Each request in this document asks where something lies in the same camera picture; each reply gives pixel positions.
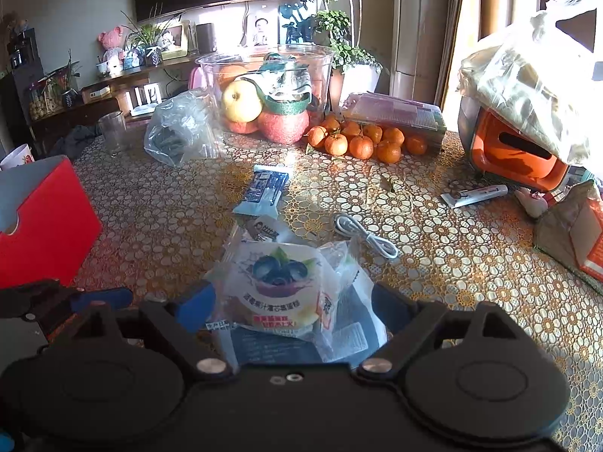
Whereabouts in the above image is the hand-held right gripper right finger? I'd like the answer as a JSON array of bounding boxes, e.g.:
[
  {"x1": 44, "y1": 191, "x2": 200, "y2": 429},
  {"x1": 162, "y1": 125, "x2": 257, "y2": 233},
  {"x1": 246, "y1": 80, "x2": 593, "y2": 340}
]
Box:
[{"x1": 351, "y1": 281, "x2": 528, "y2": 382}]

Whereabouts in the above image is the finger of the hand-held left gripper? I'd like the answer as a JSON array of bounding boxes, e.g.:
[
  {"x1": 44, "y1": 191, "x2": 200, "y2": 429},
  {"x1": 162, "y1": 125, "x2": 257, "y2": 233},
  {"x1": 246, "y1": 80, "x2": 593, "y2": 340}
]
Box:
[{"x1": 0, "y1": 280, "x2": 133, "y2": 322}]

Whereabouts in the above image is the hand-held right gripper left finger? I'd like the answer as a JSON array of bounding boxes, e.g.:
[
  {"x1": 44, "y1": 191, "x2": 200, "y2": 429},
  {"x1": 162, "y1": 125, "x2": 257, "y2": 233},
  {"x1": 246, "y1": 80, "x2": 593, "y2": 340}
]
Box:
[{"x1": 44, "y1": 279, "x2": 235, "y2": 380}]

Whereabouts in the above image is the white dark blue pouch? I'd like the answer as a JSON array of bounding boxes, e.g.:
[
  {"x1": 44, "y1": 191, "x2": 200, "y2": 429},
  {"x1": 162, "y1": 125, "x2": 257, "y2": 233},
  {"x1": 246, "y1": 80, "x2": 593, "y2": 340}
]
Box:
[{"x1": 228, "y1": 214, "x2": 388, "y2": 364}]

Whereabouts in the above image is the white cable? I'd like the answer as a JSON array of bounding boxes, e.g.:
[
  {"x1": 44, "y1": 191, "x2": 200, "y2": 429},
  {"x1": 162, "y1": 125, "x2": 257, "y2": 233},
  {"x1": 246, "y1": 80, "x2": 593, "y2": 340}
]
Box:
[{"x1": 332, "y1": 213, "x2": 400, "y2": 260}]

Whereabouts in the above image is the red cardboard box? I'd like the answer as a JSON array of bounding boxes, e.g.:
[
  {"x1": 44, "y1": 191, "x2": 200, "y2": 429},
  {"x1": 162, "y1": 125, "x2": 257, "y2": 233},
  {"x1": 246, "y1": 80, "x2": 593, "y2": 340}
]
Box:
[{"x1": 0, "y1": 155, "x2": 103, "y2": 290}]

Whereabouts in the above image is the blueberry cake packet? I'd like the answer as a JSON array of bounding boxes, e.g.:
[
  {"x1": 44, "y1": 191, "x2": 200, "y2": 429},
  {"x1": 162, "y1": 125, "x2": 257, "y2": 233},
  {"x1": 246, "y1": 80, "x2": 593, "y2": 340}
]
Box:
[{"x1": 206, "y1": 240, "x2": 359, "y2": 340}]

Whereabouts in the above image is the blue sachet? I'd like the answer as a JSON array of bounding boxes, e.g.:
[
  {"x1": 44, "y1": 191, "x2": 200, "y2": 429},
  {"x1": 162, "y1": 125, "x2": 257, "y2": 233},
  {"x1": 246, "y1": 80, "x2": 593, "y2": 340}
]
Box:
[{"x1": 233, "y1": 165, "x2": 291, "y2": 220}]

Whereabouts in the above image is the floral patterned desktop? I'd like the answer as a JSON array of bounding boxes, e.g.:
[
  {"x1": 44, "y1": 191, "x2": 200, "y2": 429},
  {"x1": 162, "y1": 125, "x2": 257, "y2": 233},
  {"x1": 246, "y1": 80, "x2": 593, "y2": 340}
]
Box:
[{"x1": 70, "y1": 122, "x2": 603, "y2": 452}]

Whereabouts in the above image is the white tube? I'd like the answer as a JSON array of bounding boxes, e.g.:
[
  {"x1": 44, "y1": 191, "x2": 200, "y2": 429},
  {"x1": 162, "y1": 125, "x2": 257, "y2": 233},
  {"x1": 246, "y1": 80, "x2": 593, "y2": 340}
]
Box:
[{"x1": 440, "y1": 185, "x2": 510, "y2": 209}]

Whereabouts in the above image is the pile of tangerines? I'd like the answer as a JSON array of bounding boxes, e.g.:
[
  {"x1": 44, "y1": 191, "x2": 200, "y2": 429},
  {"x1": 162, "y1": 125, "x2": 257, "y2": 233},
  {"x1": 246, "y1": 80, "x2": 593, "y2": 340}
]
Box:
[{"x1": 306, "y1": 114, "x2": 429, "y2": 165}]

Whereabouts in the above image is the dark cloth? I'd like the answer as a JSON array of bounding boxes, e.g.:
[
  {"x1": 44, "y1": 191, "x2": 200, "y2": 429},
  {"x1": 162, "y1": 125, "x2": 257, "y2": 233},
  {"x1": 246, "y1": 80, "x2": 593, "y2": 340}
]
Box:
[{"x1": 61, "y1": 125, "x2": 102, "y2": 158}]

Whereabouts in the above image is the white pink mug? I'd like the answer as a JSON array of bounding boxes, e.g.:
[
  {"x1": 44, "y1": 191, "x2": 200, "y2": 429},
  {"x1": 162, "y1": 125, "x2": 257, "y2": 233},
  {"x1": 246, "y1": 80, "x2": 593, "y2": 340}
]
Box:
[{"x1": 0, "y1": 144, "x2": 36, "y2": 171}]

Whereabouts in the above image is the clear glass cup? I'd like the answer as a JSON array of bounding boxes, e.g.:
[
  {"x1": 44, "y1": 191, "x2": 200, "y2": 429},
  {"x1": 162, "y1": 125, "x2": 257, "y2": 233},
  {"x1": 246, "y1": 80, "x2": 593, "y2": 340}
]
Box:
[{"x1": 98, "y1": 110, "x2": 128, "y2": 157}]

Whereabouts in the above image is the crumpled clear plastic bag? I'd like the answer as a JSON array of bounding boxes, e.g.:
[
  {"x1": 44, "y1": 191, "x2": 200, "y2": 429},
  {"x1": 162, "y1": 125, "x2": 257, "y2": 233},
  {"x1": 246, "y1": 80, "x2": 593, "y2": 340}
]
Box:
[{"x1": 144, "y1": 89, "x2": 227, "y2": 167}]

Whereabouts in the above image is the small white pink plush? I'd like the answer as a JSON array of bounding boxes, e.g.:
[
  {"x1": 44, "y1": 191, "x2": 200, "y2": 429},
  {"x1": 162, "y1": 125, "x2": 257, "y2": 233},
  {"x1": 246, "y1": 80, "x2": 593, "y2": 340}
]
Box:
[{"x1": 513, "y1": 186, "x2": 549, "y2": 220}]

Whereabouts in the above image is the small red apple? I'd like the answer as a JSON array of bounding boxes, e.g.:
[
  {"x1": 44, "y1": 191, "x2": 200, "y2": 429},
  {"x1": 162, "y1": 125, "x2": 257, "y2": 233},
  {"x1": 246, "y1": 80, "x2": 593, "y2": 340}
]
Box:
[{"x1": 226, "y1": 118, "x2": 260, "y2": 135}]

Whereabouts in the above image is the brown wrinkled bag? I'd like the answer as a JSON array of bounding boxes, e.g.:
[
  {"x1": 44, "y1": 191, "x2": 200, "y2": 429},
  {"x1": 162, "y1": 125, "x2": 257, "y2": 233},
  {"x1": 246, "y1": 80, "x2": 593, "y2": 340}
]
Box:
[{"x1": 532, "y1": 180, "x2": 603, "y2": 283}]

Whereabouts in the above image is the wooden television cabinet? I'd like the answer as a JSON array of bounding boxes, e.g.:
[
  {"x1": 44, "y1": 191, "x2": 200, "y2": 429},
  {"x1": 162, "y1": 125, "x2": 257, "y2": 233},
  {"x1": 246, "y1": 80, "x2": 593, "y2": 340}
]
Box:
[{"x1": 28, "y1": 49, "x2": 227, "y2": 151}]

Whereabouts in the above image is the orange white container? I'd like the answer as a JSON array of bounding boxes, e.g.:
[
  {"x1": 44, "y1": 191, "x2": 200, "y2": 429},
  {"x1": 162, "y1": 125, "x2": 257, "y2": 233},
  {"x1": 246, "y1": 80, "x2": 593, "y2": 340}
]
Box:
[{"x1": 458, "y1": 94, "x2": 573, "y2": 192}]

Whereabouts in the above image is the flat pink green box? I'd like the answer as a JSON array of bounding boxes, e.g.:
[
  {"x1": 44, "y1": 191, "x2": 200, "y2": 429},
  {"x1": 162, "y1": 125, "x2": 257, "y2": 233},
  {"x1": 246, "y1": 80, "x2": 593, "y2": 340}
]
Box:
[{"x1": 341, "y1": 93, "x2": 447, "y2": 154}]

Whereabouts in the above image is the large red netted apple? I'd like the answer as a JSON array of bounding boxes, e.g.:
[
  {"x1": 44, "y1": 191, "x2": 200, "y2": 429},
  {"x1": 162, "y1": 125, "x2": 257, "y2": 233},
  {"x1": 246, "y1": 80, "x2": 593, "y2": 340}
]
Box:
[{"x1": 257, "y1": 109, "x2": 310, "y2": 146}]

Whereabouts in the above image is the dark vase with twigs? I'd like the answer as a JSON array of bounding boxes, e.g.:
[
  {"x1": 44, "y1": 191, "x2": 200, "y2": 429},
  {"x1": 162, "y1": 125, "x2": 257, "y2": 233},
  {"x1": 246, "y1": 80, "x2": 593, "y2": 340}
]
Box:
[{"x1": 59, "y1": 49, "x2": 81, "y2": 107}]

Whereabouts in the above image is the beige box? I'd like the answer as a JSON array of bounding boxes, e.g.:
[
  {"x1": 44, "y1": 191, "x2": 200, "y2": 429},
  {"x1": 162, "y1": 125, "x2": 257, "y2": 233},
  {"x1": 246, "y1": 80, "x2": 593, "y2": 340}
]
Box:
[{"x1": 81, "y1": 86, "x2": 112, "y2": 104}]

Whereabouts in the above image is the jar of nuts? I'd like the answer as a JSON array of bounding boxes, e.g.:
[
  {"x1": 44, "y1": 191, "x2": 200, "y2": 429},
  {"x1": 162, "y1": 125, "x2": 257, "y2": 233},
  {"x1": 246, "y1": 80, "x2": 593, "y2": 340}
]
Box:
[{"x1": 27, "y1": 86, "x2": 52, "y2": 121}]

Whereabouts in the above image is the white rack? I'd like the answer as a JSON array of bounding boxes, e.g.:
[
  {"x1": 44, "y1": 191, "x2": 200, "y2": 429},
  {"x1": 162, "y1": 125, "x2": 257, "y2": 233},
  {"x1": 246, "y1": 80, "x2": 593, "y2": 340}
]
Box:
[{"x1": 126, "y1": 82, "x2": 163, "y2": 118}]

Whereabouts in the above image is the black side cabinet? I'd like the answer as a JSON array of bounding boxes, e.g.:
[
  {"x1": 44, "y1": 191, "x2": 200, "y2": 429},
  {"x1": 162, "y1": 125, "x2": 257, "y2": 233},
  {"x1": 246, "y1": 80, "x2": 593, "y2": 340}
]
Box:
[{"x1": 0, "y1": 73, "x2": 34, "y2": 154}]

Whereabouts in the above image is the yellow apple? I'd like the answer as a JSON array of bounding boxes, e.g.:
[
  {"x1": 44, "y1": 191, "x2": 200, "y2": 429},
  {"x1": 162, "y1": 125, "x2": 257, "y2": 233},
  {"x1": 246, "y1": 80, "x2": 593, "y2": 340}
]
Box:
[{"x1": 221, "y1": 80, "x2": 263, "y2": 123}]

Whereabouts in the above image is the orange tissue pack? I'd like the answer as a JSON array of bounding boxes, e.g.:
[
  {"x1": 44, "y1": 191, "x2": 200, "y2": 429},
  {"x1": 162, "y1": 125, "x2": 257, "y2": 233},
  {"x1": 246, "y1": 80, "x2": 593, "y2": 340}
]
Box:
[{"x1": 572, "y1": 169, "x2": 603, "y2": 283}]

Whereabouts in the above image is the white planter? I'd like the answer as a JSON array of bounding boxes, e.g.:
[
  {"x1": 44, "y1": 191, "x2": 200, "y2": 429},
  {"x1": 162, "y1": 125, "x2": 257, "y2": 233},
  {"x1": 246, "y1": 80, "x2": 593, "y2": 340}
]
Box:
[{"x1": 339, "y1": 63, "x2": 383, "y2": 104}]

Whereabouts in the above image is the clear plastic fruit bowl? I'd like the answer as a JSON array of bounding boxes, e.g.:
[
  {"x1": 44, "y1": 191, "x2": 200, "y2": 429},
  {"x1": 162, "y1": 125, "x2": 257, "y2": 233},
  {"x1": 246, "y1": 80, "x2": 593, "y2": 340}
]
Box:
[{"x1": 195, "y1": 44, "x2": 335, "y2": 147}]

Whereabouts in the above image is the orange fruit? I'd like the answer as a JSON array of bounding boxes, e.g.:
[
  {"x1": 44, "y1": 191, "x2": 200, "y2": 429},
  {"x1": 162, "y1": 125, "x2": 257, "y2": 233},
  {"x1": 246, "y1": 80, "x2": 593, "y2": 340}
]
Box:
[{"x1": 217, "y1": 63, "x2": 249, "y2": 91}]

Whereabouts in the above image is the green banded snack bag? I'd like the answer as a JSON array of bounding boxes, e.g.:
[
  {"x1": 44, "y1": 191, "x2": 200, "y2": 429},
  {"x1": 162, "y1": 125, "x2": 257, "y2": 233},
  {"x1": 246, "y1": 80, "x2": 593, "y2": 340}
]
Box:
[{"x1": 247, "y1": 54, "x2": 314, "y2": 115}]

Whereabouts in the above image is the small potted grass plant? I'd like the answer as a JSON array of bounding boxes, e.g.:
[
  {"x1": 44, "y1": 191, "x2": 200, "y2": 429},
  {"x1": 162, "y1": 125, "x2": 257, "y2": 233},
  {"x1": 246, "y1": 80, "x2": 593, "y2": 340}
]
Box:
[{"x1": 120, "y1": 5, "x2": 182, "y2": 67}]

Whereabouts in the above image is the pink plush pig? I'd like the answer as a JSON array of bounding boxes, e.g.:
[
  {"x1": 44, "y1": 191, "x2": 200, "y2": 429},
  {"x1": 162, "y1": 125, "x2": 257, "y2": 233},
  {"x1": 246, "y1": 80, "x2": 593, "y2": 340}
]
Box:
[{"x1": 97, "y1": 28, "x2": 124, "y2": 73}]

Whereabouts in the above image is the black coffee machine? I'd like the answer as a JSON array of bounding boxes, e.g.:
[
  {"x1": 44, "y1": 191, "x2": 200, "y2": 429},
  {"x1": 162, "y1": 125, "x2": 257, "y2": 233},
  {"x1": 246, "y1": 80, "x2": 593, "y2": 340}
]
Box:
[{"x1": 7, "y1": 28, "x2": 37, "y2": 73}]

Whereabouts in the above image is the white plastic bag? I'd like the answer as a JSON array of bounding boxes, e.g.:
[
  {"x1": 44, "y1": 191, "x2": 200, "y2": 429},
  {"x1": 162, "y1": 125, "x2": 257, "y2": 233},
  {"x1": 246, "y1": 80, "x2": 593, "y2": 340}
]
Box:
[{"x1": 458, "y1": 0, "x2": 603, "y2": 168}]

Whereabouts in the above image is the grey cylinder speaker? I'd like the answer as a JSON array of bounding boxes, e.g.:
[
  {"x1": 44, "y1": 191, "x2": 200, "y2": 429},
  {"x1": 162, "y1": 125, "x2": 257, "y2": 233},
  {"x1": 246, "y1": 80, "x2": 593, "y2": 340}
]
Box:
[{"x1": 195, "y1": 23, "x2": 217, "y2": 54}]

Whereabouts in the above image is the white standing air conditioner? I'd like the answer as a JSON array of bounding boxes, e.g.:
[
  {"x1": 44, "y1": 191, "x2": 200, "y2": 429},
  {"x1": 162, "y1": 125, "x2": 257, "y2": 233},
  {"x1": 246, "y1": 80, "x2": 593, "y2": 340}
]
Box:
[{"x1": 389, "y1": 0, "x2": 455, "y2": 107}]

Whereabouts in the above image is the beige curtain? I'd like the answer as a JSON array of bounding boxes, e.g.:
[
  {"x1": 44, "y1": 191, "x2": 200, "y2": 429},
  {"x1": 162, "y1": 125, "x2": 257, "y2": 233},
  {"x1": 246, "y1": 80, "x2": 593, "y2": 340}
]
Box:
[{"x1": 450, "y1": 0, "x2": 493, "y2": 107}]

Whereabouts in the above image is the portrait photo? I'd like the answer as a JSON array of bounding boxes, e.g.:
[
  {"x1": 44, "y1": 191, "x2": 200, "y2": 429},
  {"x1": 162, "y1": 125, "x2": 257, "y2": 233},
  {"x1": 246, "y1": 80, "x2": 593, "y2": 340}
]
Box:
[{"x1": 245, "y1": 9, "x2": 279, "y2": 48}]

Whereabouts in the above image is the tall green plant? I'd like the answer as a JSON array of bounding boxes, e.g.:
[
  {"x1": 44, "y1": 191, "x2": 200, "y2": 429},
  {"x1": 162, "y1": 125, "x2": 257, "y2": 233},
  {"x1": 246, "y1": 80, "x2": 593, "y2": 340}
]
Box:
[{"x1": 285, "y1": 0, "x2": 382, "y2": 73}]

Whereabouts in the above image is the blue picture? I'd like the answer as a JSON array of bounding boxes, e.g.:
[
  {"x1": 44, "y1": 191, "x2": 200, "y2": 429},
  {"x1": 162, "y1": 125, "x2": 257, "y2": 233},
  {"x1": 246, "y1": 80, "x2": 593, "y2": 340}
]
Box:
[{"x1": 278, "y1": 2, "x2": 312, "y2": 44}]

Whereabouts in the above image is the green photo frame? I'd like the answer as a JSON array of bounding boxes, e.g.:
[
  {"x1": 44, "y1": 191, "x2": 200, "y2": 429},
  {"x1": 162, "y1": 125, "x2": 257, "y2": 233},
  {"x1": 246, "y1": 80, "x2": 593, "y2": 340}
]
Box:
[{"x1": 158, "y1": 20, "x2": 190, "y2": 60}]

